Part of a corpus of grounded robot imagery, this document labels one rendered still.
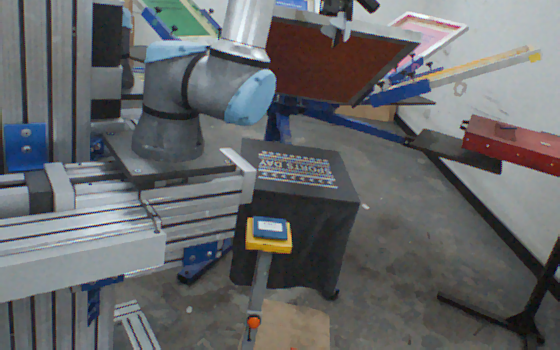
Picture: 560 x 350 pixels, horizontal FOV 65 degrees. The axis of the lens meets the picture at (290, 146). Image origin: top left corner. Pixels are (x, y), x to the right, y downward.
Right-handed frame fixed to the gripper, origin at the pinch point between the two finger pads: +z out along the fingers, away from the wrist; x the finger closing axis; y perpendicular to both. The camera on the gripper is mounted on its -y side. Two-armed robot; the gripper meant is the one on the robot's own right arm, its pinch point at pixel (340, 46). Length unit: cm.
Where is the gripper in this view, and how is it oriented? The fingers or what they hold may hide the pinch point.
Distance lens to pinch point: 127.9
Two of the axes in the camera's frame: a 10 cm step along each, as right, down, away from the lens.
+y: -9.8, -1.4, -1.3
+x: 1.2, 0.9, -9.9
